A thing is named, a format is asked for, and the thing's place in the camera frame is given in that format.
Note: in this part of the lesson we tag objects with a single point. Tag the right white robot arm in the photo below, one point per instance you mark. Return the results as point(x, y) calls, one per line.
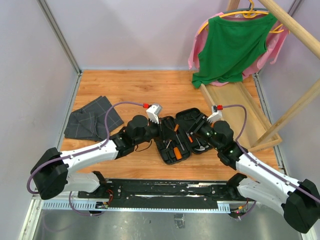
point(297, 201)

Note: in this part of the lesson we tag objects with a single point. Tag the orange-handled screwdriver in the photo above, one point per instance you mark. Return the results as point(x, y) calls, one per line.
point(177, 153)

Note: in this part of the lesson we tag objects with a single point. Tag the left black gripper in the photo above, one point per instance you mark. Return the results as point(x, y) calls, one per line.
point(157, 125)

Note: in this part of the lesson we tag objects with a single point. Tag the claw hammer black handle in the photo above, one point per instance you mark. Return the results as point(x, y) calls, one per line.
point(200, 147)

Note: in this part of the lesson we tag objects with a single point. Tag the black-handled screwdriver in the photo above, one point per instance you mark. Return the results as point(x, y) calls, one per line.
point(180, 142)

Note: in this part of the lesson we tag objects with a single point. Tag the grey checked cloth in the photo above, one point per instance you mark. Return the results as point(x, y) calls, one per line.
point(88, 122)

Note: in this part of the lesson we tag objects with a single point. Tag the pink shirt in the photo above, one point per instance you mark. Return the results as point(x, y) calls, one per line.
point(274, 44)

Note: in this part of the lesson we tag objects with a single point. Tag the yellow clothes hanger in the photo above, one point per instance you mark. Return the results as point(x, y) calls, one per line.
point(252, 13)

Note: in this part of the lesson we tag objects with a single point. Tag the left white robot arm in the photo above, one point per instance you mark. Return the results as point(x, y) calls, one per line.
point(57, 172)

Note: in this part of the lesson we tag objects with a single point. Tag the black plastic tool case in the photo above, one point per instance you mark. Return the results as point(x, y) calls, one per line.
point(168, 123)

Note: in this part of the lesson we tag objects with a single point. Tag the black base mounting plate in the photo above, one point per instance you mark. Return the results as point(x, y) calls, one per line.
point(167, 195)

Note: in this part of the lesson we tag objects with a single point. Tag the green sleeveless shirt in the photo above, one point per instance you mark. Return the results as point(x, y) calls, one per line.
point(230, 48)

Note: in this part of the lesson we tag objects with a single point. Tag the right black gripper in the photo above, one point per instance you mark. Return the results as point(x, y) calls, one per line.
point(197, 125)

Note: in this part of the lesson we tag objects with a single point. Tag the wooden tray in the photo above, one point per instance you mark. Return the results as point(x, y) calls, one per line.
point(256, 122)

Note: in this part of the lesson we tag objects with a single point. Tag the wooden rack frame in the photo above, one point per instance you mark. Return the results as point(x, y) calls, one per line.
point(292, 86)

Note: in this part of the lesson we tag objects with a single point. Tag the aluminium frame rail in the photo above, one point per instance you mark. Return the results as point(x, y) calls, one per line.
point(44, 6)

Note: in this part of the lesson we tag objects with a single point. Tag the small brown-handled screwdriver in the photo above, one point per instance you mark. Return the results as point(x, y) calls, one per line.
point(176, 127)

